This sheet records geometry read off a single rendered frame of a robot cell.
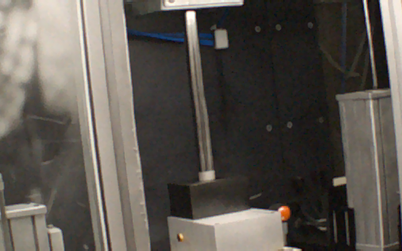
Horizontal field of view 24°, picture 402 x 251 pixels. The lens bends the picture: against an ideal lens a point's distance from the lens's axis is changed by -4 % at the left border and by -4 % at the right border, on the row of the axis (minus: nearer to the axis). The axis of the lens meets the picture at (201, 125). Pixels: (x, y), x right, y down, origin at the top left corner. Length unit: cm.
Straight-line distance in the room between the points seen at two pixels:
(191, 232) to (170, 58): 36
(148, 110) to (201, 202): 28
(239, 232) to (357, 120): 29
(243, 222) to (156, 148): 33
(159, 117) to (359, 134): 31
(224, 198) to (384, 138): 27
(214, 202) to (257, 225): 7
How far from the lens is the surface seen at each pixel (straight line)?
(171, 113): 146
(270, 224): 118
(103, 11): 95
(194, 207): 120
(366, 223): 138
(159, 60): 145
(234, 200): 122
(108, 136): 95
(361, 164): 137
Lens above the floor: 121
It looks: 3 degrees down
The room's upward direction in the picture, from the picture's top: 6 degrees counter-clockwise
